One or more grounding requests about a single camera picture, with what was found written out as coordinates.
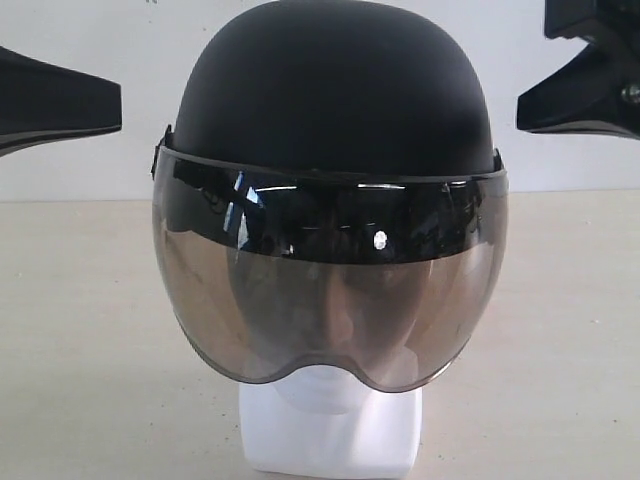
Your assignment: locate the black helmet with visor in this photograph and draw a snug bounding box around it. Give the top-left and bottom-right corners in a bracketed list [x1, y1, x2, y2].
[152, 1, 508, 394]

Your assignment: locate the white mannequin head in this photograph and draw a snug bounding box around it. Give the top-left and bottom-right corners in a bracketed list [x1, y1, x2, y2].
[239, 366, 423, 479]

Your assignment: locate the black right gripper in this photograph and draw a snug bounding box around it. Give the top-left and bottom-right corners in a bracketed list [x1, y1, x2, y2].
[516, 0, 639, 135]

